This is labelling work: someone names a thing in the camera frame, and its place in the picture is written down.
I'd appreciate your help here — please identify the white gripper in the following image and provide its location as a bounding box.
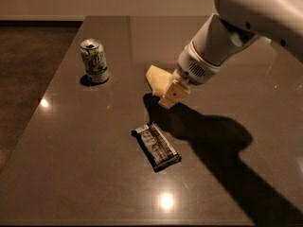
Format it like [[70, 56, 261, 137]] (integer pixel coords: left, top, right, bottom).
[[159, 14, 258, 109]]

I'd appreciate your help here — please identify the yellow sponge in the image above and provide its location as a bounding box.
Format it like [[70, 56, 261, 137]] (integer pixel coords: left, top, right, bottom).
[[146, 65, 171, 97]]

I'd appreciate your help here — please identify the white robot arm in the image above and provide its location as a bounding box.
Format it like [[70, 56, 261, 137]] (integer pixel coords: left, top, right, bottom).
[[159, 0, 303, 109]]

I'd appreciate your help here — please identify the black chocolate bar wrapper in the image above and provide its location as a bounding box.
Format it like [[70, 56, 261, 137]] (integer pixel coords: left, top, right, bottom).
[[132, 122, 182, 172]]

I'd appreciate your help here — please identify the green white soda can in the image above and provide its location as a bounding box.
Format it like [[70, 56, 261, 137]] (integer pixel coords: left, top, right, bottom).
[[80, 38, 109, 84]]

